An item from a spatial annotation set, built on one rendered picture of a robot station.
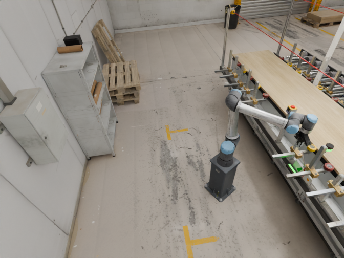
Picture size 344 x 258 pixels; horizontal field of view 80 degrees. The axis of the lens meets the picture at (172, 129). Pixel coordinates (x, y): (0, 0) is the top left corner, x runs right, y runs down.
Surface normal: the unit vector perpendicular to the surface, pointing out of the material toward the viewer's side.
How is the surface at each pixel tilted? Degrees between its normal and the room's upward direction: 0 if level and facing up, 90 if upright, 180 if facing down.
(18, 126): 90
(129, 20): 90
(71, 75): 90
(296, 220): 0
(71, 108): 90
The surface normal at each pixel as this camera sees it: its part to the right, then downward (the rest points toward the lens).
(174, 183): -0.06, -0.73
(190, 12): 0.14, 0.67
